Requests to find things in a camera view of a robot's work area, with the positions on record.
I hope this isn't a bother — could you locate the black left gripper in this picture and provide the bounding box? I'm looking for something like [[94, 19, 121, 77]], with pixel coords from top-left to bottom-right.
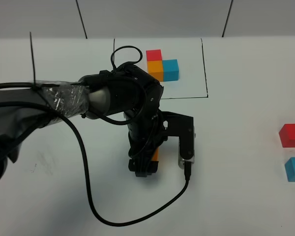
[[127, 110, 167, 177]]

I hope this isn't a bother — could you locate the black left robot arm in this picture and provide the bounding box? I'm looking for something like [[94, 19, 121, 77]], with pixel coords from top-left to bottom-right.
[[0, 61, 164, 179]]

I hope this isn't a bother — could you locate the blue template block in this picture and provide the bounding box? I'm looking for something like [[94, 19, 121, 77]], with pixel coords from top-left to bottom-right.
[[162, 59, 179, 82]]

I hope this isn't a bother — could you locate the orange template block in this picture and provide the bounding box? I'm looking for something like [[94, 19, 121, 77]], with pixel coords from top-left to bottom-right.
[[147, 60, 164, 82]]

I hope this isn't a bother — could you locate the red template block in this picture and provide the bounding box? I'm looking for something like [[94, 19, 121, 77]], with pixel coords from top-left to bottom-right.
[[146, 49, 162, 61]]

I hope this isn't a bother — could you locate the black camera cable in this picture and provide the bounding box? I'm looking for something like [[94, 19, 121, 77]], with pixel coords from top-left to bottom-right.
[[0, 45, 193, 226]]

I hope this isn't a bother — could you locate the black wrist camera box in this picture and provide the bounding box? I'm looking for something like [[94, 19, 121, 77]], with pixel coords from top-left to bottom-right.
[[161, 112, 195, 169]]

